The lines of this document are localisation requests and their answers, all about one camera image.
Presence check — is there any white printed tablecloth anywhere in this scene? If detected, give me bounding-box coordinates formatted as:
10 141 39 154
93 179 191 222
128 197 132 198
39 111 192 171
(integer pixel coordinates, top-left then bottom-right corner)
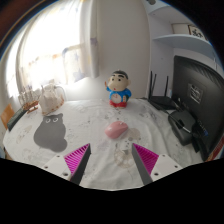
2 98 204 192

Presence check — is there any black computer monitor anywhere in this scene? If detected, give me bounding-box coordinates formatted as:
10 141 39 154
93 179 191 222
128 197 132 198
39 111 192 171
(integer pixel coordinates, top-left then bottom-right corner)
172 55 224 161

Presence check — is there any dark grey cat-shaped mouse pad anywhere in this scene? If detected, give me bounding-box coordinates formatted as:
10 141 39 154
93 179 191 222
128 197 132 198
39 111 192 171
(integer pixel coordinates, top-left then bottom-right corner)
33 113 68 153

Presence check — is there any cartoon boy figurine clock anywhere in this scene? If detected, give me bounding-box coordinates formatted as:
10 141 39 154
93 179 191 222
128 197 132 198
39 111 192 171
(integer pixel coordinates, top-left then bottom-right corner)
105 69 132 109

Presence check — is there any white star-print curtain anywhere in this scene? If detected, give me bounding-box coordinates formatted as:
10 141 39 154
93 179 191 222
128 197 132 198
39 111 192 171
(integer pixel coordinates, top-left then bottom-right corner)
6 0 101 98

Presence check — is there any large white conch shell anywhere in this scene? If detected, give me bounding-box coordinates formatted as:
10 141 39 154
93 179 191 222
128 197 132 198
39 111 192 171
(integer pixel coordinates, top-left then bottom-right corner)
38 83 66 116

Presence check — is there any black router with antennas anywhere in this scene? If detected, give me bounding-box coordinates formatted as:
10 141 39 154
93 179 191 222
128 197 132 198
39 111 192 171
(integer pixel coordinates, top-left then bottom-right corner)
147 70 178 111

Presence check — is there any wooden model sailing ship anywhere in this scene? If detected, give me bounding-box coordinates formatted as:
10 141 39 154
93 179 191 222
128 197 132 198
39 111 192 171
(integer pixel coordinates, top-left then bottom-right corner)
18 84 40 114

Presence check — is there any framed picture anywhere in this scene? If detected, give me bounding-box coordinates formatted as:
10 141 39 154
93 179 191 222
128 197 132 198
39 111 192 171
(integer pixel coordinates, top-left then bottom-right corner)
187 24 209 42

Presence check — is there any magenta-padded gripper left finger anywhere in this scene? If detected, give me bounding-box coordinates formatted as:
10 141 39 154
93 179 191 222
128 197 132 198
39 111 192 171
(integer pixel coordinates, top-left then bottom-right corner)
42 143 92 186

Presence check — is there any orange wooden chair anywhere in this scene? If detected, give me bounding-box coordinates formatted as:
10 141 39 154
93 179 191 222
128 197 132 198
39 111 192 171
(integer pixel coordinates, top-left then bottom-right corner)
0 103 16 130

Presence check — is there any pink computer mouse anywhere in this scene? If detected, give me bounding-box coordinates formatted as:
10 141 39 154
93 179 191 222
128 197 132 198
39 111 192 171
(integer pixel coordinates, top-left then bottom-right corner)
104 120 129 140

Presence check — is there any black computer keyboard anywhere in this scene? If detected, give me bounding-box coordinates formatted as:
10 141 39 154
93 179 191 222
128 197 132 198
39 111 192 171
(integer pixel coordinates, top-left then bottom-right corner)
6 107 28 132

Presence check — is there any white wall shelf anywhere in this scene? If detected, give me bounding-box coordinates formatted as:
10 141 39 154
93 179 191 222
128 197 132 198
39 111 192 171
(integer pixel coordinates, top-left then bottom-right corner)
146 3 218 61

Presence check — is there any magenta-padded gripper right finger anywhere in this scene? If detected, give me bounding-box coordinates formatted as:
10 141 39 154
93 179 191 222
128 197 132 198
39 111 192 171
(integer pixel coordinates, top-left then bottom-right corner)
131 143 183 186

